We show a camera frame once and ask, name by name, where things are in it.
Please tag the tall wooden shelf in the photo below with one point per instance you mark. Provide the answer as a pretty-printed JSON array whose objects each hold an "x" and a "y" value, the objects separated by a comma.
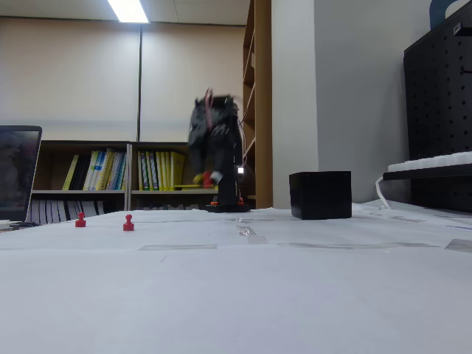
[{"x": 262, "y": 73}]

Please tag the laptop with dark screen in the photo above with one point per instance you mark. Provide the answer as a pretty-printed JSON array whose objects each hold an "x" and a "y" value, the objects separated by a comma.
[{"x": 18, "y": 173}]

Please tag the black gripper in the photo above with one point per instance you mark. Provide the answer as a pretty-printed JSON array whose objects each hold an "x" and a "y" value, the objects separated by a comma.
[{"x": 199, "y": 158}]

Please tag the thin yellow folder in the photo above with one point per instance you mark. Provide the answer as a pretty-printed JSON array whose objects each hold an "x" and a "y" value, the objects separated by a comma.
[{"x": 184, "y": 186}]

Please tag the wide yellow binder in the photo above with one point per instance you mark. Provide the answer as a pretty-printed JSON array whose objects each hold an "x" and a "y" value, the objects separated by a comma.
[{"x": 177, "y": 169}]

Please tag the black pegboard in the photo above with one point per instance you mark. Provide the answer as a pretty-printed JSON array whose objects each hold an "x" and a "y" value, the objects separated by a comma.
[{"x": 439, "y": 110}]

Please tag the black binder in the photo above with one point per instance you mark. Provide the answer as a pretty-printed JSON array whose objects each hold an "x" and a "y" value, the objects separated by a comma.
[{"x": 80, "y": 173}]

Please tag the black square bin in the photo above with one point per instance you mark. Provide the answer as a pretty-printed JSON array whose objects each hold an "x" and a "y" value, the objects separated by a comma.
[{"x": 321, "y": 195}]

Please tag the dark blue rounded object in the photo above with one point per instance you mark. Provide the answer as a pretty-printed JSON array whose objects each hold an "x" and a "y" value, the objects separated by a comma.
[{"x": 437, "y": 11}]

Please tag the plain yellow binder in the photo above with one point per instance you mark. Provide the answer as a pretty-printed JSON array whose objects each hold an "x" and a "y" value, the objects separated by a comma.
[
  {"x": 159, "y": 171},
  {"x": 166, "y": 171}
]

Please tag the ceiling light panel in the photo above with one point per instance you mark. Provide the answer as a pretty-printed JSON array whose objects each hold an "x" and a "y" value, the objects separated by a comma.
[{"x": 128, "y": 11}]

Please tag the red bead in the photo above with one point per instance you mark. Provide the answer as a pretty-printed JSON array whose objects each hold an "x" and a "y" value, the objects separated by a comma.
[
  {"x": 128, "y": 225},
  {"x": 208, "y": 179},
  {"x": 80, "y": 221}
]

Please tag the black vertical wall conduit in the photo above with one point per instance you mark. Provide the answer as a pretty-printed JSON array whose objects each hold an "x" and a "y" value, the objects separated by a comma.
[{"x": 140, "y": 81}]

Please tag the white yellow spine book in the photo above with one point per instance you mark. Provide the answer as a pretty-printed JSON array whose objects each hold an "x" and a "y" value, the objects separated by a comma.
[{"x": 91, "y": 171}]

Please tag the pale green spine book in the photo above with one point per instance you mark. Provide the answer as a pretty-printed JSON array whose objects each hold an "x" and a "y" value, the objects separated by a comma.
[{"x": 121, "y": 171}]

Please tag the low wooden bookshelf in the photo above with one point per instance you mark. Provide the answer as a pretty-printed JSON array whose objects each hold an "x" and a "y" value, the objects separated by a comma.
[
  {"x": 166, "y": 145},
  {"x": 85, "y": 144}
]

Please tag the yellow binder white label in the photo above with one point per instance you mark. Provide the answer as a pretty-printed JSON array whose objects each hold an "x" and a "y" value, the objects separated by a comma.
[
  {"x": 142, "y": 171},
  {"x": 151, "y": 171}
]

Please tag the white power strip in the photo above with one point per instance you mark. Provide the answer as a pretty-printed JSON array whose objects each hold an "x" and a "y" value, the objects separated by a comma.
[{"x": 435, "y": 160}]

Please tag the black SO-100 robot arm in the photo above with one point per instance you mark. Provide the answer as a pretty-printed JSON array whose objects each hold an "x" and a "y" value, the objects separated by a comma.
[{"x": 230, "y": 191}]

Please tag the blue white spine book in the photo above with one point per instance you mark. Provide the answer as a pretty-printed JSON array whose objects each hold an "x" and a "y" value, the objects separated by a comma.
[{"x": 111, "y": 171}]

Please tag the white paper table cover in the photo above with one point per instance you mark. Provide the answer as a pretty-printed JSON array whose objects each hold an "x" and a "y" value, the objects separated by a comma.
[{"x": 236, "y": 295}]

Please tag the slim yellow book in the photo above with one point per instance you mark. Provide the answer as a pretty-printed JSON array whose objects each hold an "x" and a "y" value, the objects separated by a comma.
[{"x": 71, "y": 173}]

